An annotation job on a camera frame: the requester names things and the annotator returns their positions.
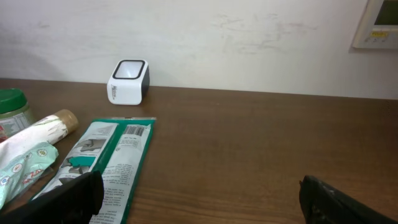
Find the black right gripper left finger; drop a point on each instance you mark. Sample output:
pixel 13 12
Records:
pixel 74 202

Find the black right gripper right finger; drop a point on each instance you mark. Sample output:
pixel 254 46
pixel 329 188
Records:
pixel 322 203

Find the mint green snack pouch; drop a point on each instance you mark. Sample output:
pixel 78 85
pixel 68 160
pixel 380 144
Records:
pixel 25 169

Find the green 3M gloves packet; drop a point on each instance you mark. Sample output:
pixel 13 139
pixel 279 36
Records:
pixel 116 148

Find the white tube gold cap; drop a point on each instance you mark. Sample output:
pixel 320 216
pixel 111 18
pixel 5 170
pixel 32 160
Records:
pixel 50 129

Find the green lid jar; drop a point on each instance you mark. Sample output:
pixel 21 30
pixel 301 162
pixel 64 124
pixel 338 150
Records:
pixel 16 114

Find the white barcode scanner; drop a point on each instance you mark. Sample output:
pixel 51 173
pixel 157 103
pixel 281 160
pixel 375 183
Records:
pixel 129 82

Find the white wall control panel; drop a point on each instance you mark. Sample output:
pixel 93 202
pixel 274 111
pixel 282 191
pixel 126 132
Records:
pixel 378 26

